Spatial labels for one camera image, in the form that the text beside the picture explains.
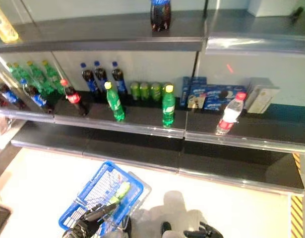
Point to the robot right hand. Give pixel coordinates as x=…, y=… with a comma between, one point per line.
x=204, y=231

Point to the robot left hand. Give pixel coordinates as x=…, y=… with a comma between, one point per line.
x=89, y=223

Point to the blue plastic shopping basket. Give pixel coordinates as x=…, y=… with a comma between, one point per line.
x=100, y=182

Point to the green soda bottle in basket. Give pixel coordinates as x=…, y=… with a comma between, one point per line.
x=121, y=191

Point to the yellow drink bottle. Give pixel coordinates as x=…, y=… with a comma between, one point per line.
x=4, y=23

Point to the grey robot torso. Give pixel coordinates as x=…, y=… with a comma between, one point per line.
x=164, y=229

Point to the lowest dark shelf board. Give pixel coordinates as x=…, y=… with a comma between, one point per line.
x=167, y=156

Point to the clear water bottle red label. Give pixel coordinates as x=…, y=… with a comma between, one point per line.
x=230, y=115

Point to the green soda bottle yellow cap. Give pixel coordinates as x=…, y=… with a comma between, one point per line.
x=168, y=106
x=24, y=74
x=39, y=77
x=14, y=73
x=54, y=78
x=114, y=102

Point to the cola bottle red cap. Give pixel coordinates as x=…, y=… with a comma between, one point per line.
x=74, y=98

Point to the wide blue cookie box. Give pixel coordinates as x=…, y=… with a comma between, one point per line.
x=213, y=98

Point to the cola bottle blue cap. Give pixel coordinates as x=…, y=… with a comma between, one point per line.
x=89, y=79
x=118, y=78
x=100, y=74
x=37, y=98
x=4, y=93

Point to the upright blue cookie box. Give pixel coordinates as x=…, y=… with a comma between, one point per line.
x=185, y=91

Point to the grey white carton box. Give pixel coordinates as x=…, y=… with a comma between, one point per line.
x=262, y=96

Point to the wide dark store shelf board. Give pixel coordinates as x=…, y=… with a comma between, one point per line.
x=92, y=32

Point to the cola bottle blue label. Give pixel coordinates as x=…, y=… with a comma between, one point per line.
x=161, y=15

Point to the small black object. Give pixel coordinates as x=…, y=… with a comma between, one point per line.
x=297, y=13

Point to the dark shelf board clear rail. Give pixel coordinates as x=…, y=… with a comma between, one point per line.
x=266, y=131
x=16, y=112
x=142, y=119

